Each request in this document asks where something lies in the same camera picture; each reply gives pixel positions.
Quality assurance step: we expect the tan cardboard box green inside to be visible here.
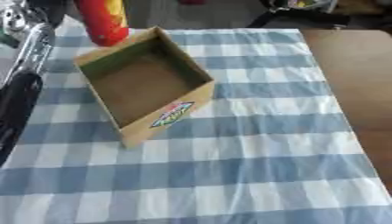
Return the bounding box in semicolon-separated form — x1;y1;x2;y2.
72;25;218;149

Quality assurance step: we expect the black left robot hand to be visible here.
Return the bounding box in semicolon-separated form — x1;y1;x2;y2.
25;0;83;29

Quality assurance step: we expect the black bag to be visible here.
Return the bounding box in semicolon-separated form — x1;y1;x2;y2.
246;0;354;29

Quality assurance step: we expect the red bottle with yellow label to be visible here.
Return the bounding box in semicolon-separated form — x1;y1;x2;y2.
73;0;132;47

